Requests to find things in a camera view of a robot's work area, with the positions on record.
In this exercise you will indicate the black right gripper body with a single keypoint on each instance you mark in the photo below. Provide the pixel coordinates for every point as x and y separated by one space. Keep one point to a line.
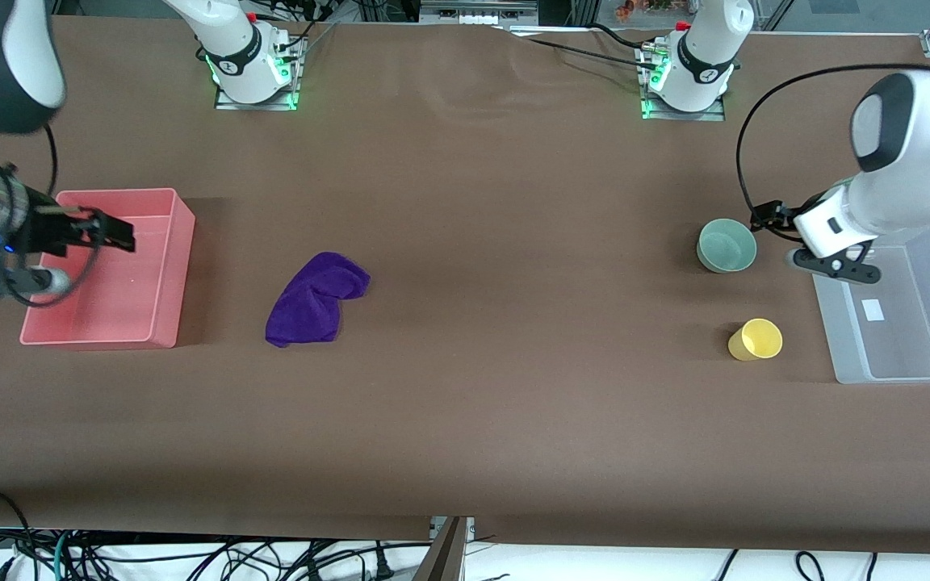
52 229

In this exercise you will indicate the green bowl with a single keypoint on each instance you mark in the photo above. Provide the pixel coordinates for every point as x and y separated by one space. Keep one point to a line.
726 246

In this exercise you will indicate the yellow cup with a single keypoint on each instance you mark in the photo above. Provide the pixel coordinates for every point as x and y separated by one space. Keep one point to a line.
758 339

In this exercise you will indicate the purple cloth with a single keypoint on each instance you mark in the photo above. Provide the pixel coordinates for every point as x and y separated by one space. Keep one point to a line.
312 303

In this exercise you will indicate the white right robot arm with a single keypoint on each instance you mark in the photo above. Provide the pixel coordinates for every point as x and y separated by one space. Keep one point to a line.
239 48

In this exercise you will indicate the pink plastic bin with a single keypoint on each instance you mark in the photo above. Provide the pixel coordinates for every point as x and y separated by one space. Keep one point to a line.
110 311

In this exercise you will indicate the white label sticker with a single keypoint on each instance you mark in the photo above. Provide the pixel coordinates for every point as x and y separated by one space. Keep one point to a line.
873 311

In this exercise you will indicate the clear plastic bin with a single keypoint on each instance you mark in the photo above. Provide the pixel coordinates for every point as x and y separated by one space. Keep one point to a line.
917 331

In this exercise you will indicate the white power strip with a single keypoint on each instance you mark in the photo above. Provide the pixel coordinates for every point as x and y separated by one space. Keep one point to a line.
477 12

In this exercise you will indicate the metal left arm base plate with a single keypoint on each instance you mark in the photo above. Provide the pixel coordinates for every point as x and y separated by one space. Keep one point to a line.
711 116

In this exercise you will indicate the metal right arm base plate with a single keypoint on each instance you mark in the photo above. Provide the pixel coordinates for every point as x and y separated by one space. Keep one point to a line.
227 102

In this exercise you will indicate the white metal bracket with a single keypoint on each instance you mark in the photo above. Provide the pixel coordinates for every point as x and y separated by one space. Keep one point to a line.
435 526

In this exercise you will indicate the brown wooden post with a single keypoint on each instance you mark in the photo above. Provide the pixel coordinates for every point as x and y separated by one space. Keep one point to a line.
445 557

